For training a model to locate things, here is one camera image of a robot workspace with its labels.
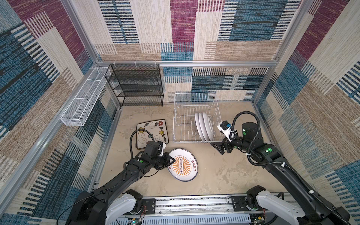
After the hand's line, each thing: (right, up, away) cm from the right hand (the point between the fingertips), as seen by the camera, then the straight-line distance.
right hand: (217, 138), depth 74 cm
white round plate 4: (-2, +6, +15) cm, 16 cm away
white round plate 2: (-9, +5, +12) cm, 15 cm away
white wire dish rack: (-15, +20, +42) cm, 49 cm away
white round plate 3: (-6, +5, +12) cm, 15 cm away
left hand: (-22, -12, +7) cm, 26 cm away
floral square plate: (-36, +3, +29) cm, 46 cm away
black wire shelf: (-54, +36, +37) cm, 75 cm away
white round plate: (-17, -18, +7) cm, 25 cm away
